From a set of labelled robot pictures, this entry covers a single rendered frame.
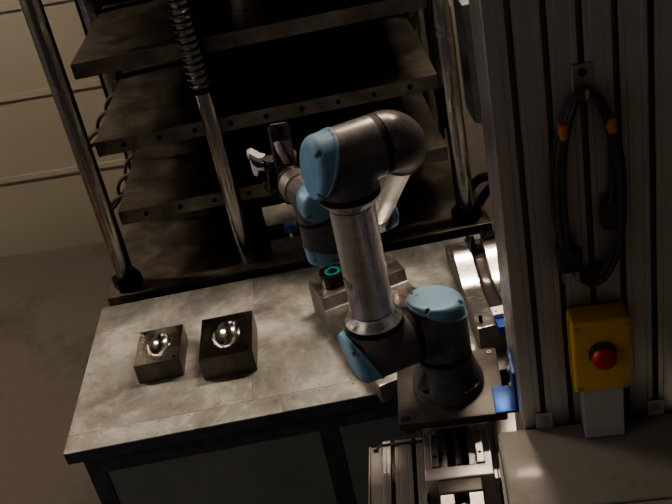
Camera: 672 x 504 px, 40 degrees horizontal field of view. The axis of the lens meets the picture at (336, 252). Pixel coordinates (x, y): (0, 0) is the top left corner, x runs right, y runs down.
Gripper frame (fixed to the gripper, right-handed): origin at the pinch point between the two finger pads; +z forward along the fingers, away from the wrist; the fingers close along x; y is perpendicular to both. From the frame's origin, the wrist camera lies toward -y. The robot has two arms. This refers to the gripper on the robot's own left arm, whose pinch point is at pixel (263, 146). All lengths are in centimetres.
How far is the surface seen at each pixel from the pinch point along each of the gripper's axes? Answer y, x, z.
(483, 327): 51, 46, -25
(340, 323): 55, 17, 1
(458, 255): 46, 56, 4
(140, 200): 44, -17, 89
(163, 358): 64, -28, 22
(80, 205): 124, -18, 291
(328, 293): 53, 19, 14
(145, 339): 64, -31, 34
